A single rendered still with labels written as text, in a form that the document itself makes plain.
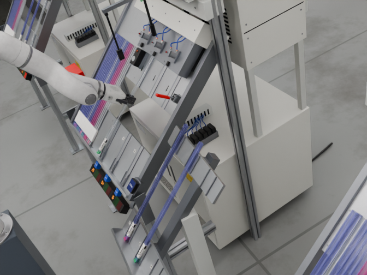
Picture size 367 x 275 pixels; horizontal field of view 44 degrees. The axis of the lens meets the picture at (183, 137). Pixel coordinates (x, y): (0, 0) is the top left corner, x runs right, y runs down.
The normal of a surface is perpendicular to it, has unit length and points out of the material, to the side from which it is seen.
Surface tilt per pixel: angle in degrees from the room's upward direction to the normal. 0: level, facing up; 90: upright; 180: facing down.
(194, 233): 90
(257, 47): 90
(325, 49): 0
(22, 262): 90
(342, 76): 0
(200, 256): 90
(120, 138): 42
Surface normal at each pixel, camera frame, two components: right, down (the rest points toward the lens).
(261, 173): 0.52, 0.47
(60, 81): -0.11, 0.13
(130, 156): -0.71, -0.22
